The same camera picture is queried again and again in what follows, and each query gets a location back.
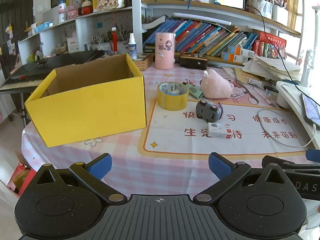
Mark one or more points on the black phone on shelf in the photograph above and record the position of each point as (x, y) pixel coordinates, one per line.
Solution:
(230, 2)

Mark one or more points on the wooden chess box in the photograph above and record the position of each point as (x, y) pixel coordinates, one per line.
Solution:
(143, 63)

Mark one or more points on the blue grey toy car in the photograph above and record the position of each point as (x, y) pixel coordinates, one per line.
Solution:
(206, 110)

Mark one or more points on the red gift box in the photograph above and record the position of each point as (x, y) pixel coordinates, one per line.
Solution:
(271, 43)

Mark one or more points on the smartphone with lit screen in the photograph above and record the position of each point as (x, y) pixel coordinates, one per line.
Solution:
(311, 110)

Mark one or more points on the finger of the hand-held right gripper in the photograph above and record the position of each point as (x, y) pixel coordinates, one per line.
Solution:
(313, 155)
(300, 167)

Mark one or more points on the blue tissue pack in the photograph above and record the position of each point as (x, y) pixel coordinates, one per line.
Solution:
(43, 27)

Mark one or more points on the white bottle blue cap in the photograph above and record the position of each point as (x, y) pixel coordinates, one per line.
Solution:
(62, 11)

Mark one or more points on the red floor box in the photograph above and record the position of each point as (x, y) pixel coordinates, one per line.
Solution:
(21, 177)

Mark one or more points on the pink cylinder container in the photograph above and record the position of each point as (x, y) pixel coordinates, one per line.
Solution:
(165, 52)

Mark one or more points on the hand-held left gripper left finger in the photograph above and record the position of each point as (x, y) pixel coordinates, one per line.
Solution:
(100, 166)

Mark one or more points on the pink plush toy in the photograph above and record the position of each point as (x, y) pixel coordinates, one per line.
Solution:
(216, 86)

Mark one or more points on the white box red label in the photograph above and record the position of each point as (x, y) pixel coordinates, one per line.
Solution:
(72, 45)

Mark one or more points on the white spray bottle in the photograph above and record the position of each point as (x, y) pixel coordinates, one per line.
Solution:
(132, 48)

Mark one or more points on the orange blue white carton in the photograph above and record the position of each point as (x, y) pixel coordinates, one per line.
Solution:
(241, 51)
(233, 58)

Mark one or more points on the red round jar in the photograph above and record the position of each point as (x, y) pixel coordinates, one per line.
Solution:
(86, 8)

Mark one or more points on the white pen holder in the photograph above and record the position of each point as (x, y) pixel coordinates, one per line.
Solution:
(122, 46)
(101, 46)

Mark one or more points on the yellow tape roll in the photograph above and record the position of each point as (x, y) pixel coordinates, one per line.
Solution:
(172, 103)

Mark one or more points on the row of colourful books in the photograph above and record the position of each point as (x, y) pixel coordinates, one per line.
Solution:
(205, 38)

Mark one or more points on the pile of papers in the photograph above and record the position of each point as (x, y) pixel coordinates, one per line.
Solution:
(272, 68)

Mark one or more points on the red bottle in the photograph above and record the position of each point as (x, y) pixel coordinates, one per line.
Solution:
(115, 41)

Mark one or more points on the dark brown case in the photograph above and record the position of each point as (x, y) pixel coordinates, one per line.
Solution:
(193, 62)

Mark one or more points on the yellow cardboard box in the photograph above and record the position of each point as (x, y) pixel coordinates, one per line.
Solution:
(95, 112)

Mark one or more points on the white bookshelf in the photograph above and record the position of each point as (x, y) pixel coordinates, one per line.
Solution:
(136, 17)

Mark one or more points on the black keyboard piano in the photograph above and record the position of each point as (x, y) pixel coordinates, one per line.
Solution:
(50, 63)

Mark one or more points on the small pink box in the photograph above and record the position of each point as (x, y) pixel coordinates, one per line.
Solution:
(72, 12)

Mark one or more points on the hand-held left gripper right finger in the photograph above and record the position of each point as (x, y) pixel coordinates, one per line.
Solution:
(220, 166)

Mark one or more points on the black white lying book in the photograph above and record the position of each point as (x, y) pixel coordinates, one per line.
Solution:
(153, 22)

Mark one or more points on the small white carton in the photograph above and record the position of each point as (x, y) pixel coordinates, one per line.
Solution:
(220, 131)

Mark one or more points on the mint green case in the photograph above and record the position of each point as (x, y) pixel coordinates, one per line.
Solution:
(196, 92)

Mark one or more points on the white charger plug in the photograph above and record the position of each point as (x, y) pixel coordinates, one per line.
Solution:
(173, 90)

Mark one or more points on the pink printed desktop mat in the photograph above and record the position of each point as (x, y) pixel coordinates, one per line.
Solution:
(160, 165)

